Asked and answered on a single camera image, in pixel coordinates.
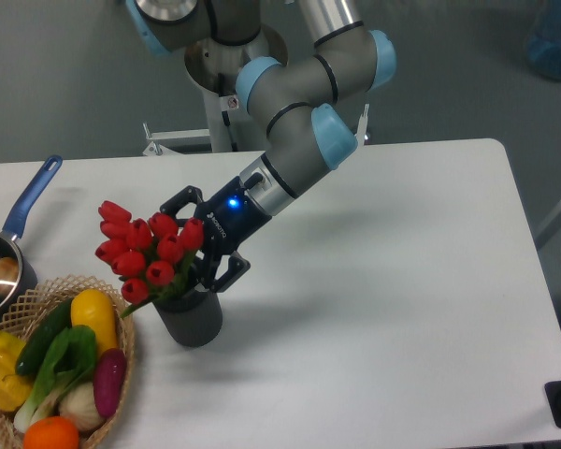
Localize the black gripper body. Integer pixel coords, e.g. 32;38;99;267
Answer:
194;176;272;260

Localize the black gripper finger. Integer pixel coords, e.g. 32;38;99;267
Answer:
194;251;251;293
159;185;204;228

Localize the red tulip bouquet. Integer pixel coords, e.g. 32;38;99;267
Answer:
95;200;205;317

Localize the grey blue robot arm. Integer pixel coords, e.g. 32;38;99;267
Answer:
126;1;396;292

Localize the dark grey ribbed vase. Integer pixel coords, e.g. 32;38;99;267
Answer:
151;254;224;348

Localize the yellow squash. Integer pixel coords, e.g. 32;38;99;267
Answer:
71;289;119;357

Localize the purple eggplant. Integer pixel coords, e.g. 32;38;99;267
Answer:
93;349;127;418

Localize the green cucumber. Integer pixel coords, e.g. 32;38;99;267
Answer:
15;298;72;376

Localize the green bok choy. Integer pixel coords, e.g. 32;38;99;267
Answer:
13;325;97;433

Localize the brown bread roll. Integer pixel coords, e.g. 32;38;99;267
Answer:
0;257;19;298

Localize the beige garlic bulb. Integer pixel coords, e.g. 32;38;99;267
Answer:
59;382;105;432

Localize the orange fruit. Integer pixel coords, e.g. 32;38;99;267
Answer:
23;416;79;449

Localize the yellow bell pepper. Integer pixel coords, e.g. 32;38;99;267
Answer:
0;329;34;413

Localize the woven wicker basket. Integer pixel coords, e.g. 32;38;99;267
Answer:
0;273;137;449

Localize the blue translucent container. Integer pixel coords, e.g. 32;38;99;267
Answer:
525;0;561;81

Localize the white metal base frame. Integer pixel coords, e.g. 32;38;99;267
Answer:
142;103;371;156

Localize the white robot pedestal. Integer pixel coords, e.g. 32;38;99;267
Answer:
184;24;288;152

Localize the blue handled saucepan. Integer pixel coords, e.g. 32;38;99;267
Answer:
0;155;63;319

